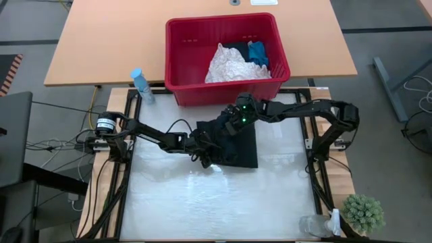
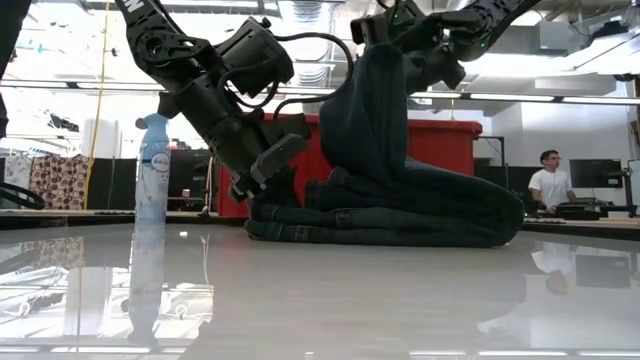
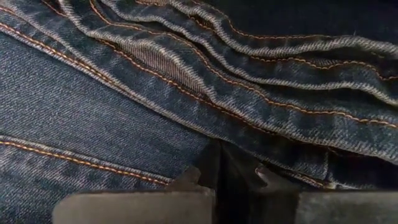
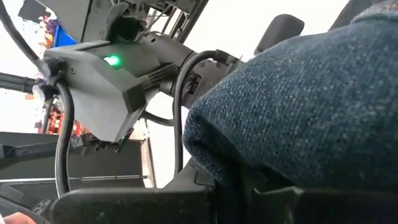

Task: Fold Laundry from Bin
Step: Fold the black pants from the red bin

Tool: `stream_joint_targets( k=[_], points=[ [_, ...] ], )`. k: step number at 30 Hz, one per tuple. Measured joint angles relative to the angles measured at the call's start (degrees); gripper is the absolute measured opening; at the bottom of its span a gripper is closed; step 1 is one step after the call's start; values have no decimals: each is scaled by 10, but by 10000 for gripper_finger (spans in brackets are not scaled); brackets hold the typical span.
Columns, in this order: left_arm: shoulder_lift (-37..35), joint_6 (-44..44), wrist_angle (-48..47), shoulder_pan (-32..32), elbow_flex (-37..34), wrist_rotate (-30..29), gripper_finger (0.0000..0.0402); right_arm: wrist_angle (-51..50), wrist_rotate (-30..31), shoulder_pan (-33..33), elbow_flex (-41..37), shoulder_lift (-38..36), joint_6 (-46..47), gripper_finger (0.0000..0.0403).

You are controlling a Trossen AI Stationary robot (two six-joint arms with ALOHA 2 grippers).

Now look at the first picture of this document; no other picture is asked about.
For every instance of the grey metal desk leg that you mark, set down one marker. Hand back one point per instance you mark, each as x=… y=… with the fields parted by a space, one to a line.
x=388 y=87

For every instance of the black metal table frame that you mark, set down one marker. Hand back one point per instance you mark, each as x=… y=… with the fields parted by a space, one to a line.
x=118 y=216

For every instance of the dark denim jeans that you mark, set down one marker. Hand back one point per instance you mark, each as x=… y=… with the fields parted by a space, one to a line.
x=243 y=152

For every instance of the blue garment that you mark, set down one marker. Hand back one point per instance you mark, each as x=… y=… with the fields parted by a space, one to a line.
x=259 y=54

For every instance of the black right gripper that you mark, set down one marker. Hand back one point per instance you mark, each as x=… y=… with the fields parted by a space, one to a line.
x=239 y=123

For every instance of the blue air freshener spray bottle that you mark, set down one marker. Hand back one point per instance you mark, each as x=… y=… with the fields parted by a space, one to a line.
x=141 y=84

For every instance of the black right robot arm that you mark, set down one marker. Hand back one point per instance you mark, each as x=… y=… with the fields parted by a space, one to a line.
x=303 y=108

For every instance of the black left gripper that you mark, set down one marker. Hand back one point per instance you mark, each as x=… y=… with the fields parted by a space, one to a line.
x=199 y=145

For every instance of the dark navy garment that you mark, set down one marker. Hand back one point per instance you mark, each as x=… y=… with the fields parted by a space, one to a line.
x=238 y=49

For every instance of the white garment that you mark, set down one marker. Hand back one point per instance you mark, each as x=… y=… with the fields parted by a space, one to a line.
x=233 y=65

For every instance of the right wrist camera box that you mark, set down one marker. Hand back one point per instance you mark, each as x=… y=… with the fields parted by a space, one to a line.
x=245 y=101

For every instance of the small green potted plant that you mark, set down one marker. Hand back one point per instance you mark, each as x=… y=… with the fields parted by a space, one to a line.
x=364 y=213

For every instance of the white power adapter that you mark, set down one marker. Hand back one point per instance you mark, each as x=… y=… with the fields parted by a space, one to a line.
x=73 y=198

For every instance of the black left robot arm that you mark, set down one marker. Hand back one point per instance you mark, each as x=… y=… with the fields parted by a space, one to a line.
x=152 y=135

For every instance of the black side desk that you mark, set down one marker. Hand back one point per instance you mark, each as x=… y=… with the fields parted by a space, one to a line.
x=50 y=179

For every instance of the white paper sheet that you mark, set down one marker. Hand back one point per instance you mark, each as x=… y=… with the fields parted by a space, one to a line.
x=263 y=2

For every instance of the clear spray bottle white trigger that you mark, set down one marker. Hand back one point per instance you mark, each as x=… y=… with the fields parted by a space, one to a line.
x=315 y=225

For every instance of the red plastic laundry bin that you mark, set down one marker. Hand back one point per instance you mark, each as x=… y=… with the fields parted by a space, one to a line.
x=189 y=50

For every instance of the black computer mouse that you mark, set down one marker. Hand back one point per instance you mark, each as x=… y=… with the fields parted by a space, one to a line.
x=11 y=234

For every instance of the orange wooden desk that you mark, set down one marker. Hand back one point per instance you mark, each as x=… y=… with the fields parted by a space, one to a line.
x=427 y=6
x=101 y=40

